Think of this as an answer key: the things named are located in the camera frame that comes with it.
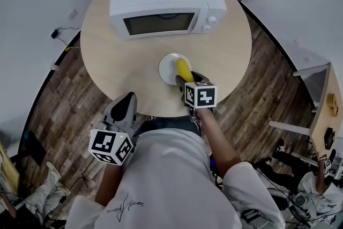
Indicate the yellow object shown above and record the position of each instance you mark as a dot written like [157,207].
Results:
[332,104]

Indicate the black power adapter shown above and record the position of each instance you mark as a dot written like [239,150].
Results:
[55,33]

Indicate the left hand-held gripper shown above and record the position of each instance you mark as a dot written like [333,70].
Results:
[112,142]

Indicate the light wooden desk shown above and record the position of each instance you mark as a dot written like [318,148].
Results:
[325,120]

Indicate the yellow corn cob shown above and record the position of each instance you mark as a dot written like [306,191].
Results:
[183,68]

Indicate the person's right forearm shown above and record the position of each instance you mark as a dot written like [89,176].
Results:
[217,142]

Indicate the white round plate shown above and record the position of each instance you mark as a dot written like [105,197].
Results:
[167,69]

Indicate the white wall socket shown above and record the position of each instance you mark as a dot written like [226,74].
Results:
[72,14]

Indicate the person's white t-shirt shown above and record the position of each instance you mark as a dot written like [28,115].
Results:
[166,182]

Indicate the person's dark trousers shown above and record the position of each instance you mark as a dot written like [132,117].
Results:
[171,122]

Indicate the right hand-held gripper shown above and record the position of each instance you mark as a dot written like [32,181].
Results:
[205,96]

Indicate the small black box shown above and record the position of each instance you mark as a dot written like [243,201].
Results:
[329,138]

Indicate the person's left forearm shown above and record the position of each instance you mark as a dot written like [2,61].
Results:
[108,185]

